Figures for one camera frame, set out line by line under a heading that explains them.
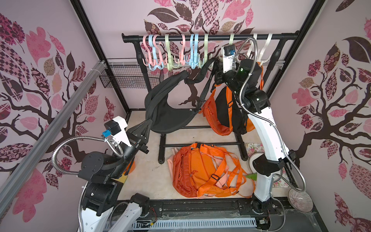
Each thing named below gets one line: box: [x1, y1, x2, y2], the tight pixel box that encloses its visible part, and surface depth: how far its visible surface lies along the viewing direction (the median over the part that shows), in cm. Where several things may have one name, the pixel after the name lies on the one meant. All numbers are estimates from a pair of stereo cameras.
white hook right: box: [258, 33, 273, 67], surface depth 59 cm
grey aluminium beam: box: [0, 60, 107, 216], surface depth 61 cm
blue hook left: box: [148, 34, 164, 71], surface depth 57 cm
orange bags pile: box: [167, 142, 256, 199], surface depth 85 cm
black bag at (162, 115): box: [127, 58, 217, 137], surface depth 48 cm
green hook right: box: [228, 33, 235, 45], surface depth 52 cm
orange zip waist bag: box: [198, 84, 234, 136], surface depth 83 cm
